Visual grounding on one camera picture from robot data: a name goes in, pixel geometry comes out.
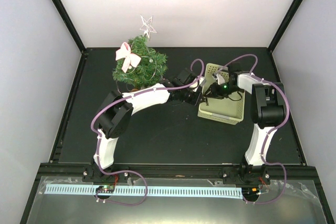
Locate silver glitter word ornament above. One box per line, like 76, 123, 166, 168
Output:
201, 97, 209, 106

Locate small green christmas tree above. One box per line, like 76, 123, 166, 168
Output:
112, 36, 167, 89

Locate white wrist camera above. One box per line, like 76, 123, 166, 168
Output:
212, 73, 226, 85
189, 77, 206, 92

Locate white ball light string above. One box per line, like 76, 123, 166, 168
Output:
115, 42, 163, 91

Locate pink felt bow ornament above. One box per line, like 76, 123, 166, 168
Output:
115, 42, 141, 73

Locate yellow-green plastic basket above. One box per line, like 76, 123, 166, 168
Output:
197, 63, 245, 125

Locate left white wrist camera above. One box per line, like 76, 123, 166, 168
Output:
189, 77, 206, 92

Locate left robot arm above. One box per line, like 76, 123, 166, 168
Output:
91, 69, 206, 182

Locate black aluminium frame rail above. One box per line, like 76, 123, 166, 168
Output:
39, 163, 320, 180

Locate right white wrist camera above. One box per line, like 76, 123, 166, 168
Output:
212, 73, 226, 85

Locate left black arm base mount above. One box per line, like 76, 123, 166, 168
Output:
82, 164, 130, 200

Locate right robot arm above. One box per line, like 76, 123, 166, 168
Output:
205, 63, 289, 184

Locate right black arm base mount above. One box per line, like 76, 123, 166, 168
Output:
218, 167, 270, 186

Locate silver star ornament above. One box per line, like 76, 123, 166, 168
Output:
140, 15, 158, 40

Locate white slotted cable duct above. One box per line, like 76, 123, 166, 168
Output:
44, 184, 243, 199

